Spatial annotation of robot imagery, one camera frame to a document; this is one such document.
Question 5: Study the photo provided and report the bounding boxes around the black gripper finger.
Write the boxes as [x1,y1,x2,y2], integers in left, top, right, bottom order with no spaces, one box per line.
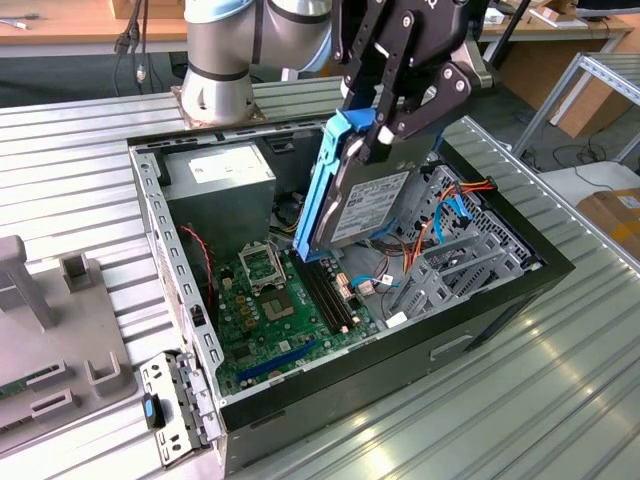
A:
[359,9,475,166]
[329,0,387,111]

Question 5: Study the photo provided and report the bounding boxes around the multicolour disk power wire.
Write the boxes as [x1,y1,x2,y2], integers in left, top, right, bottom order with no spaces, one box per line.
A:
[399,175,497,276]

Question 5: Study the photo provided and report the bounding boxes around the hard disk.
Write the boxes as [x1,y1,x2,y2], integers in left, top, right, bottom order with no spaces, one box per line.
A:
[292,106,444,264]

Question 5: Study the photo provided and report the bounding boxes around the blue data wire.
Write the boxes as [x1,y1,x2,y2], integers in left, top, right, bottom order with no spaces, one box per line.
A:
[433,195,474,247]

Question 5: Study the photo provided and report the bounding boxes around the metal disk bay cage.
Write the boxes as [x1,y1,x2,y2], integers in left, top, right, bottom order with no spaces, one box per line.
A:
[387,229,531,329]

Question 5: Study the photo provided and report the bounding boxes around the large cardboard box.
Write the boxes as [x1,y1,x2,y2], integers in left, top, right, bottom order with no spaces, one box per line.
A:
[494,42,624,139]

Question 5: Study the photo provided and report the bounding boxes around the black round fan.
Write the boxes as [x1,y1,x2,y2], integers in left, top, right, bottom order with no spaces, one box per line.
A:
[272,193,307,236]

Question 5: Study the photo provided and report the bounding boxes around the grey power supply unit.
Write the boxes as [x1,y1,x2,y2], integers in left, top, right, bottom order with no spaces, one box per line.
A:
[160,141,278,261]

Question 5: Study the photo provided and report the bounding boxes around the black RAM slot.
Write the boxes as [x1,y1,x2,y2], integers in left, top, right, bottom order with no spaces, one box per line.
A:
[314,259,357,329]
[306,260,350,333]
[322,258,363,325]
[299,260,343,336]

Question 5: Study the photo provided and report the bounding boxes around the brown box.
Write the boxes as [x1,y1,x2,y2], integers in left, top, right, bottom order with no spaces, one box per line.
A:
[113,0,187,20]

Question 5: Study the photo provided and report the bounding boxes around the small cardboard box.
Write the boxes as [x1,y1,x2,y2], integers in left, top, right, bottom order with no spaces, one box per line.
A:
[574,188,640,261]

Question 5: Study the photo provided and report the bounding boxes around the metal socket cover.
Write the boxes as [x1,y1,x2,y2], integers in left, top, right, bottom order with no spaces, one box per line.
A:
[237,243,289,293]

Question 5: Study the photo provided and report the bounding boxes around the CPU socket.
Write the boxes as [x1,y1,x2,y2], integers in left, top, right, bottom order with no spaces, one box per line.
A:
[258,289,299,325]

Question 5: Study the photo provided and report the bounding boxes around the green motherboard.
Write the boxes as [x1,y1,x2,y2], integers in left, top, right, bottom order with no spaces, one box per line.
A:
[212,239,379,396]

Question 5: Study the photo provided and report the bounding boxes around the wooden desk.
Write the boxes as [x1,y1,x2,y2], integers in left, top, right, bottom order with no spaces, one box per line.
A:
[0,0,634,59]

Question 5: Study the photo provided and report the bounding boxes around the black open PC case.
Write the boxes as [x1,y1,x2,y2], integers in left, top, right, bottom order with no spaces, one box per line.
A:
[124,103,576,476]

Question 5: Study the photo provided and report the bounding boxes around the blue expansion slot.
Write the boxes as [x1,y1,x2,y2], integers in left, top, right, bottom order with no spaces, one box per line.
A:
[235,339,319,384]

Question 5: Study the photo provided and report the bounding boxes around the grey parts rack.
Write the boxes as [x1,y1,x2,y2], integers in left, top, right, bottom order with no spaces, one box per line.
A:
[0,234,140,451]

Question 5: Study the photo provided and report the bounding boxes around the green RAM stick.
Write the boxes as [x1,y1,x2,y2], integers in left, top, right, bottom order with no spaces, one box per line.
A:
[0,367,56,399]

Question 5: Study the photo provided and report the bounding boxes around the power supply wire bundle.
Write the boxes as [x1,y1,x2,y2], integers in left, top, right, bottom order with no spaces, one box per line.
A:
[269,192,369,251]

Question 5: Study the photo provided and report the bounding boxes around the aluminium frame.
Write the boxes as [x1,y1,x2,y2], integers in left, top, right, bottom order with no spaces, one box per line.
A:
[512,52,640,161]

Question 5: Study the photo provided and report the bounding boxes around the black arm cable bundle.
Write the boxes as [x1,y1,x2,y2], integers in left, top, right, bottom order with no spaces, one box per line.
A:
[112,0,151,94]

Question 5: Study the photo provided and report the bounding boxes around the red black twisted wire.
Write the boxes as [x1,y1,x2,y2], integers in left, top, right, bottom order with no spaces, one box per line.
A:
[179,224,216,307]

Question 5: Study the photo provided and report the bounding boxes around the black blue bracket latch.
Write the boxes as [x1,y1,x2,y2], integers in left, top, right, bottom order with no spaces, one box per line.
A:
[141,392,169,430]

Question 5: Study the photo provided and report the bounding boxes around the metal hinged rear bracket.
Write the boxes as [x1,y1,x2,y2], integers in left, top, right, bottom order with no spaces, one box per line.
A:
[139,349,224,469]

